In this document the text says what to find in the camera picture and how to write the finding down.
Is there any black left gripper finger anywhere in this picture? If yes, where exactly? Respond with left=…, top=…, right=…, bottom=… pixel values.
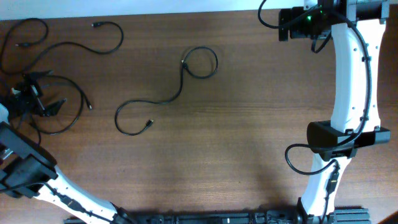
left=44, top=98, right=67, bottom=116
left=23, top=70, right=53, bottom=82

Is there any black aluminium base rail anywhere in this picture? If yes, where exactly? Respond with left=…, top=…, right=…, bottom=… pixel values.
left=63, top=207, right=371, bottom=224

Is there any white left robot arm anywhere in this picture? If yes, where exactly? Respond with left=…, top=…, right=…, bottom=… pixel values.
left=1, top=106, right=137, bottom=224

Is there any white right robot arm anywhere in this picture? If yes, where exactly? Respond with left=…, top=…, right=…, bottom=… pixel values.
left=275, top=0, right=391, bottom=223

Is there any black usb cable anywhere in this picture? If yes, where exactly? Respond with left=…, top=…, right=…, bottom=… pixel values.
left=0, top=17, right=124, bottom=76
left=9, top=74, right=93, bottom=146
left=114, top=46, right=219, bottom=136

